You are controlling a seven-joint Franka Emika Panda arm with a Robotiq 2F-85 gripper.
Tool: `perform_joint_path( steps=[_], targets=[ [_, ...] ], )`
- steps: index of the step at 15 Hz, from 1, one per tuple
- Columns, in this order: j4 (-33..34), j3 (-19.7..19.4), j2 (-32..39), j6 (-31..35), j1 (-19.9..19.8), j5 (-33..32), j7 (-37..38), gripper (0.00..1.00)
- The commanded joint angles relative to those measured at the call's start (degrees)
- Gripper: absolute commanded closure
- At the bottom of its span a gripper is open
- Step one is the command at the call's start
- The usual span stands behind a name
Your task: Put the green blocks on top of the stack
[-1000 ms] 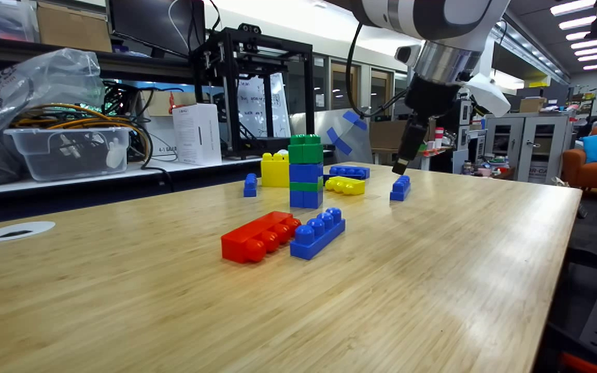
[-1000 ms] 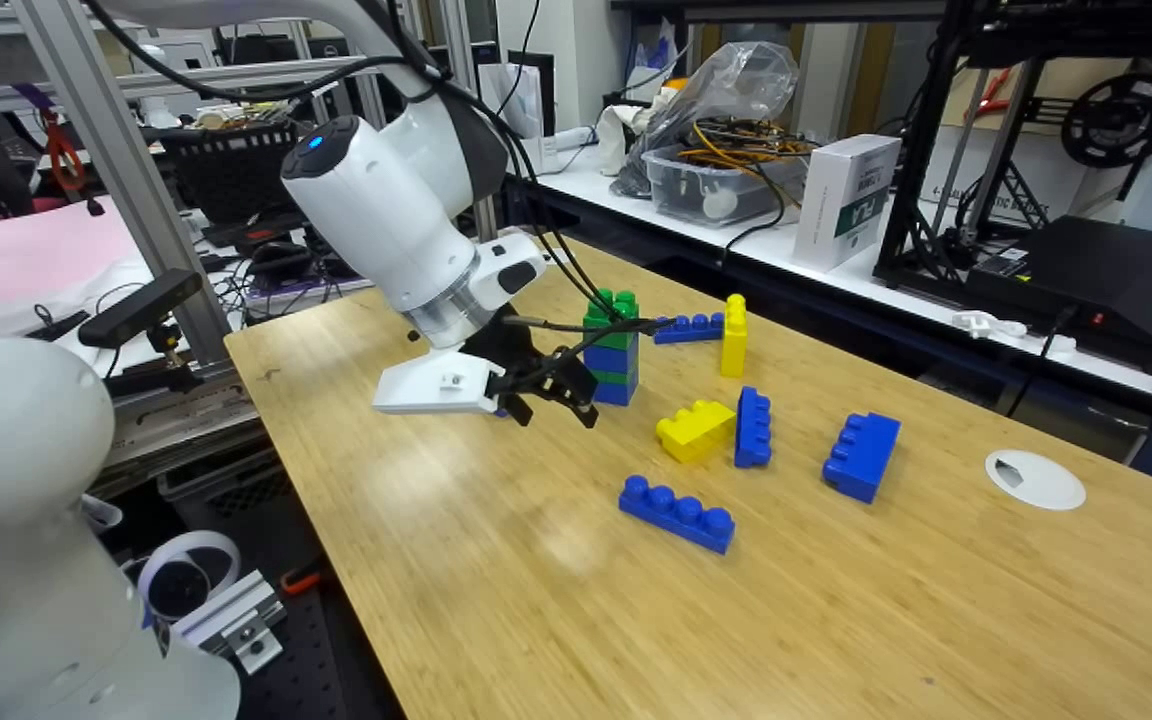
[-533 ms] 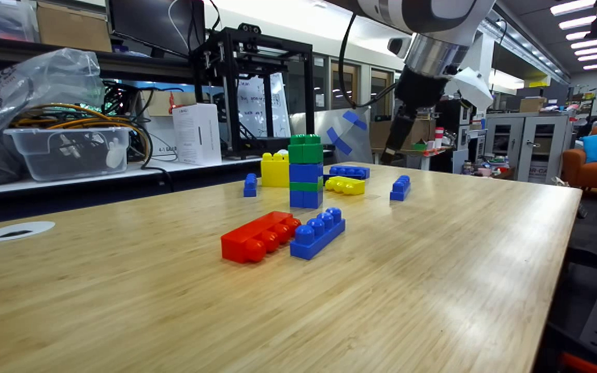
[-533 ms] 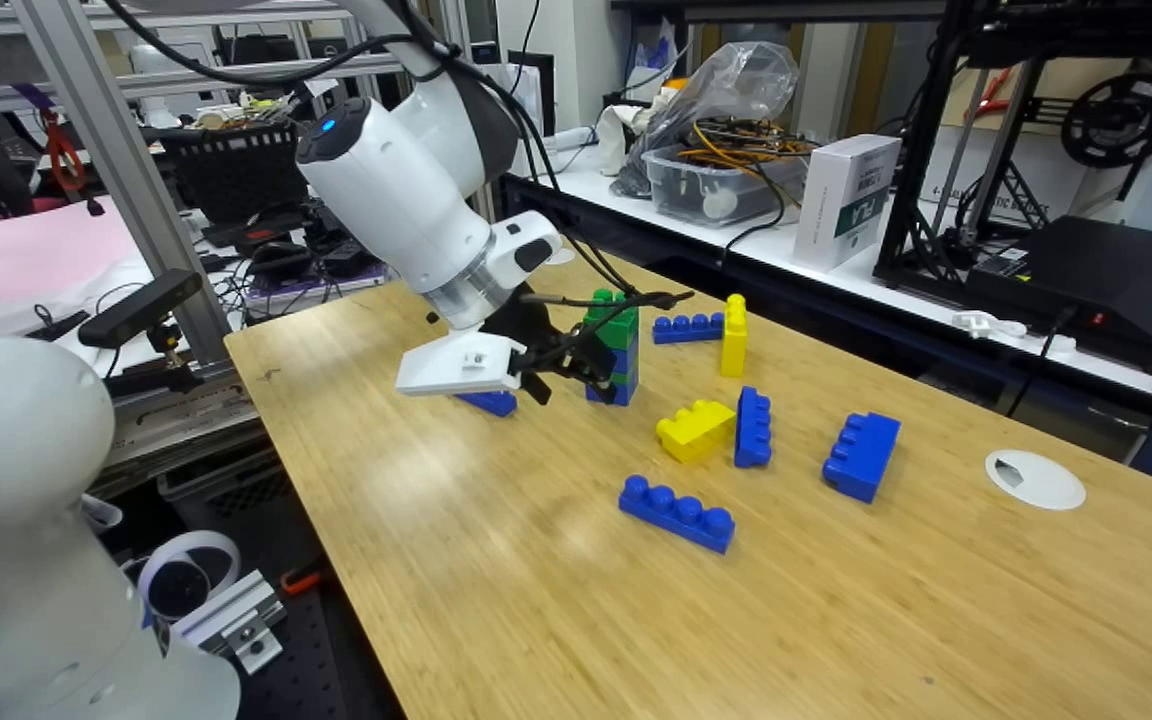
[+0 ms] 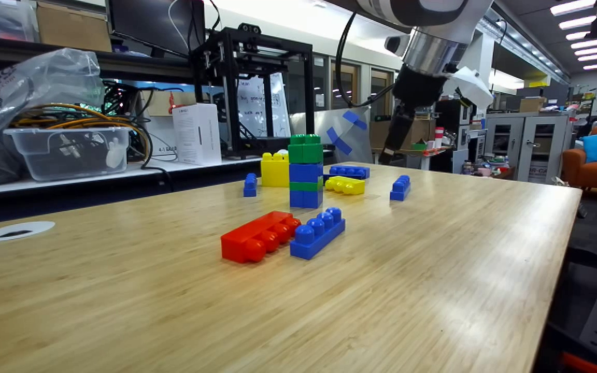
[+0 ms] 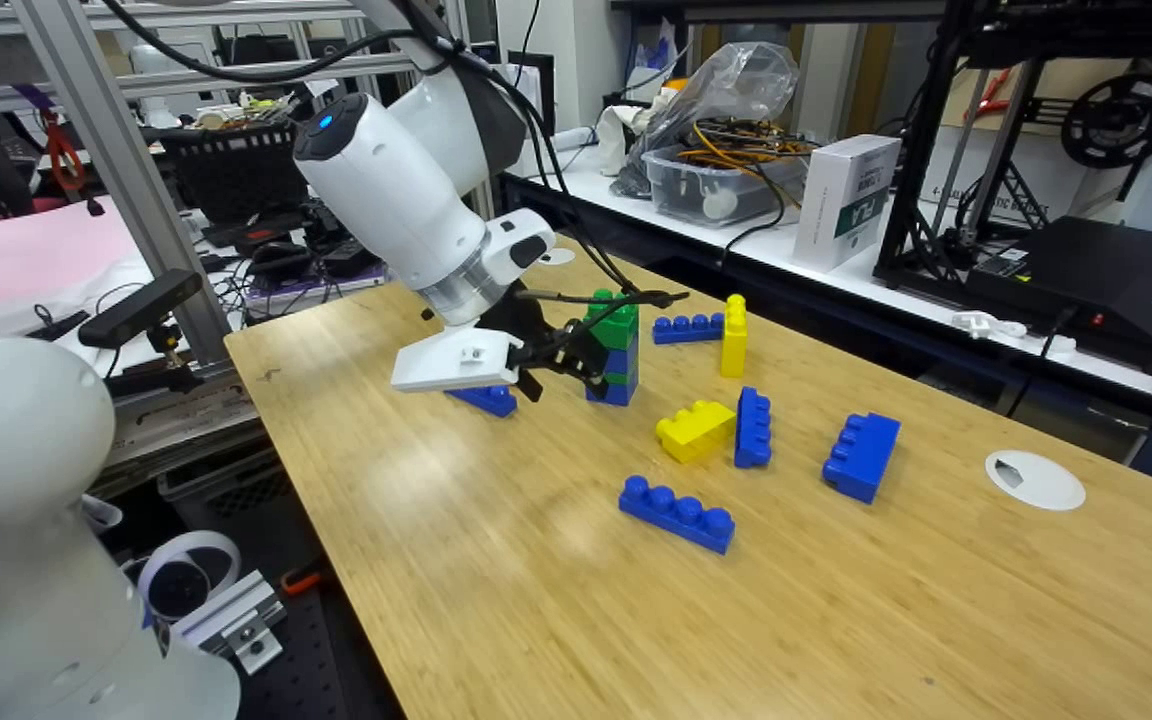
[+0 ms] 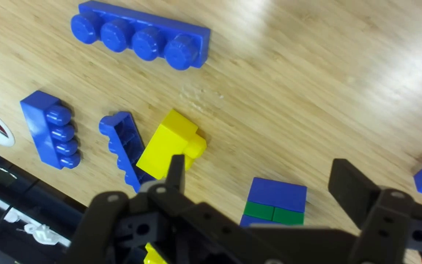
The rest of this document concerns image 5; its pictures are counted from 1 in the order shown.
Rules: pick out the yellow narrow toy block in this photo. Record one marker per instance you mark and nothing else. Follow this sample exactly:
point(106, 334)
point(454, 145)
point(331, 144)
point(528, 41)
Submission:
point(275, 170)

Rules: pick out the clear plastic storage bin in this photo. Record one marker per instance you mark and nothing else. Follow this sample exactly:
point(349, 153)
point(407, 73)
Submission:
point(71, 153)

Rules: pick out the clear panel with blue tape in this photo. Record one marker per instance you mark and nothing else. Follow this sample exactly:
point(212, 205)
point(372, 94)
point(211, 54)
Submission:
point(342, 135)

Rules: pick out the red four-stud toy block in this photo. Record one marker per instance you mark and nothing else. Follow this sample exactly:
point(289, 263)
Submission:
point(260, 239)

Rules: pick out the white cardboard box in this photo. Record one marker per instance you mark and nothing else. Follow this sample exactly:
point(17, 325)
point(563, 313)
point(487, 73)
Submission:
point(198, 135)

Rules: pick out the blue four-stud toy block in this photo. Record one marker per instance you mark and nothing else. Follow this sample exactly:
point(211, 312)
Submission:
point(400, 190)
point(250, 188)
point(317, 236)
point(351, 170)

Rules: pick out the white round table grommet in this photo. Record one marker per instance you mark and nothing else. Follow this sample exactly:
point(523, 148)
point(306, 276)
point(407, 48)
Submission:
point(17, 231)

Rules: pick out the brown cardboard box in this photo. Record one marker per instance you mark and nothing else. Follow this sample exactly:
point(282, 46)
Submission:
point(73, 26)

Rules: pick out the grey metal cabinet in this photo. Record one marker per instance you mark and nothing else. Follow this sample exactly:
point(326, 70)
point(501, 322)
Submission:
point(523, 145)

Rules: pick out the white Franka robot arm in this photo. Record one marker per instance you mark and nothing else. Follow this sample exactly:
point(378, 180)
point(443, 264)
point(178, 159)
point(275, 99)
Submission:
point(424, 21)

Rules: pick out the white side bench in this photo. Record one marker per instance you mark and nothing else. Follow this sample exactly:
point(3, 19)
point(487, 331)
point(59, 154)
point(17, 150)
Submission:
point(71, 181)

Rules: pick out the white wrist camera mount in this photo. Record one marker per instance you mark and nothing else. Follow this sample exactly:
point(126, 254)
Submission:
point(471, 86)

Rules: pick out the black and red chair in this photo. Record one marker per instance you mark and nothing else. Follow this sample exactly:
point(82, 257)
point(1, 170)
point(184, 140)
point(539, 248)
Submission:
point(589, 325)

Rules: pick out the black monitor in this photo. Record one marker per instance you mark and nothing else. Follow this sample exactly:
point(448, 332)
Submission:
point(157, 24)

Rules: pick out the orange sofa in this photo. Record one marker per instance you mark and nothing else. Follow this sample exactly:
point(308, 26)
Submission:
point(592, 174)

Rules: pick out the yellow wide toy block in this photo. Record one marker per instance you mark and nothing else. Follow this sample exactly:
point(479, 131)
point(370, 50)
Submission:
point(344, 186)

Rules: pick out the clear plastic bag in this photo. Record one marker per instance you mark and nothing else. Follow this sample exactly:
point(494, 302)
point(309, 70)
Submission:
point(21, 84)

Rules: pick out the black metal rack frame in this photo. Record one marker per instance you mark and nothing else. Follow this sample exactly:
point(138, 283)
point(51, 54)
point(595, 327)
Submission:
point(257, 48)

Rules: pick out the blue stack base block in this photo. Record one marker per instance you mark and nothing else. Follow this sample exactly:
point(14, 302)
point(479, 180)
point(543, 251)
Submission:
point(306, 199)

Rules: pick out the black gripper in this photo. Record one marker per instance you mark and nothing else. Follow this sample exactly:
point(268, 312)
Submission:
point(418, 86)

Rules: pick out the thin green stack block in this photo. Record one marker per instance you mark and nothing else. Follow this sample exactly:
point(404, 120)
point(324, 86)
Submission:
point(306, 188)

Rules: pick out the blue square four-stud block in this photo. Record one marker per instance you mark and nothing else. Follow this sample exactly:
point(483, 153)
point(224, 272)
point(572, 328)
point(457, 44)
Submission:
point(306, 173)

